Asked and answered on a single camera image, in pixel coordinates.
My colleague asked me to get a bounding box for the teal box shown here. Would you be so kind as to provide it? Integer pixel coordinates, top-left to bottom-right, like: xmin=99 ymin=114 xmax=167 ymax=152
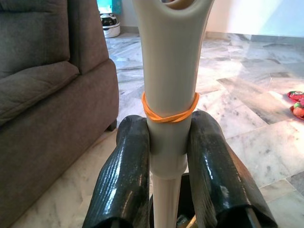
xmin=111 ymin=0 xmax=123 ymax=15

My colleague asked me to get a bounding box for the red toy pile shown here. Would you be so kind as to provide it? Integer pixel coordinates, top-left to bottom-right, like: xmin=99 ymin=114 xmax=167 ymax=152
xmin=286 ymin=90 xmax=304 ymax=121

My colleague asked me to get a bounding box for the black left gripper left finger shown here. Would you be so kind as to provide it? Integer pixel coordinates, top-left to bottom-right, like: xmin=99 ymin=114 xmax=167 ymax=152
xmin=82 ymin=115 xmax=152 ymax=228

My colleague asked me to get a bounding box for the white and black helmet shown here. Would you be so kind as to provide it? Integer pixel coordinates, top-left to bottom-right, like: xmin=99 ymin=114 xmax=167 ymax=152
xmin=99 ymin=13 xmax=121 ymax=38

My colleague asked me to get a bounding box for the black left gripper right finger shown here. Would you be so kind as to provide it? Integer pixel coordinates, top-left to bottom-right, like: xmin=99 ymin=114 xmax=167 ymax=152
xmin=186 ymin=110 xmax=278 ymax=228

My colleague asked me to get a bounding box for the beige broom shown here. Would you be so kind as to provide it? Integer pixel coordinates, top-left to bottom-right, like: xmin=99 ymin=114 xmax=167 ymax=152
xmin=132 ymin=0 xmax=214 ymax=228

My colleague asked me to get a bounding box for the brown fabric sofa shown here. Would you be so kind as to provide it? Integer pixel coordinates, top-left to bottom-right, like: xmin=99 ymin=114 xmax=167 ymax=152
xmin=0 ymin=0 xmax=119 ymax=228

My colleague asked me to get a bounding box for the orange rubber band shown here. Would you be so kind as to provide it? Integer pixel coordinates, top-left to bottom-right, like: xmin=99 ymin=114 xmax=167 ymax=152
xmin=142 ymin=92 xmax=200 ymax=124

